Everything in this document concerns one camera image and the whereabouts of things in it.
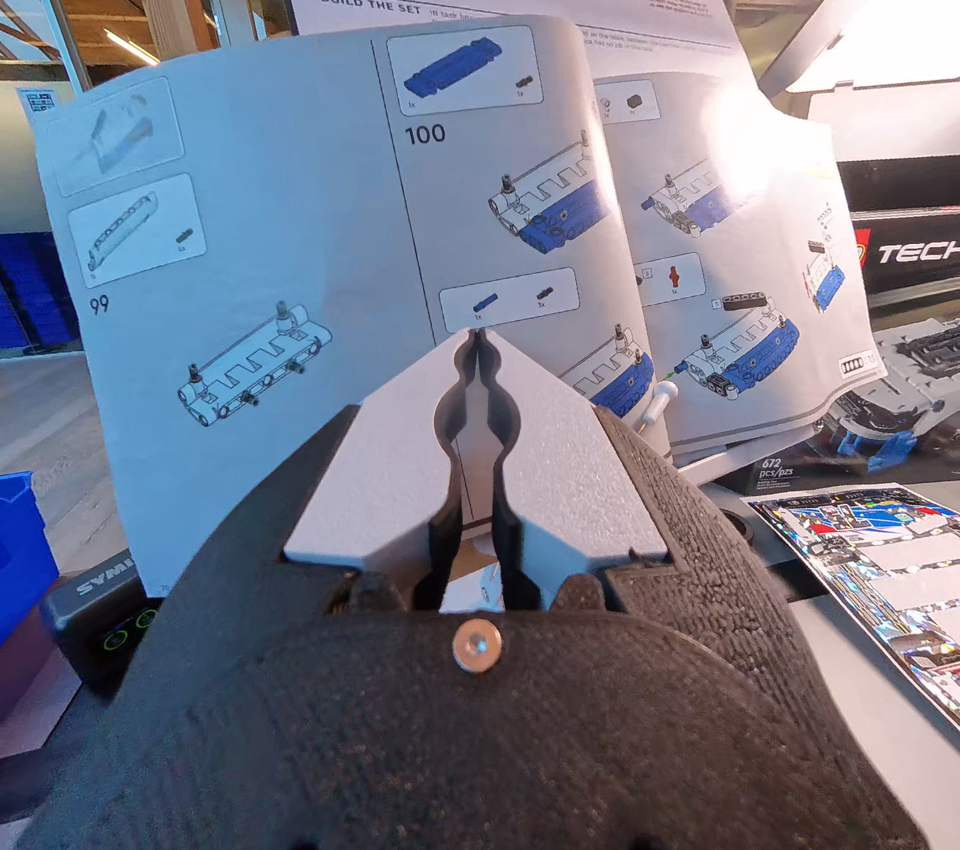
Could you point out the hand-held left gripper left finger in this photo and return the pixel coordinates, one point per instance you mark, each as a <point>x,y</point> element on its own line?
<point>367,490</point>

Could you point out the lego instruction booklet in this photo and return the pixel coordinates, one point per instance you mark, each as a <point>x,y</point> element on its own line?
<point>300,190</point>

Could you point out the holographic sticker sheet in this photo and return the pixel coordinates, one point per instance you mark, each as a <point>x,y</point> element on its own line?
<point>885,565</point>

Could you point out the blue plastic bin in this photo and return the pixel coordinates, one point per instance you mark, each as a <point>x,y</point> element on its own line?
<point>22,550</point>

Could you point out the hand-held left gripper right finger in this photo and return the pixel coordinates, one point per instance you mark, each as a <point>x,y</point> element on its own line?
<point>585,490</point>

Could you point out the black device with green display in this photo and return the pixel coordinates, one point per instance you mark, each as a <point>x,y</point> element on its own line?
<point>97,610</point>

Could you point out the black lego set box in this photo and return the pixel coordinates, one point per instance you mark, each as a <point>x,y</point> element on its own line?
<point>900,250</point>

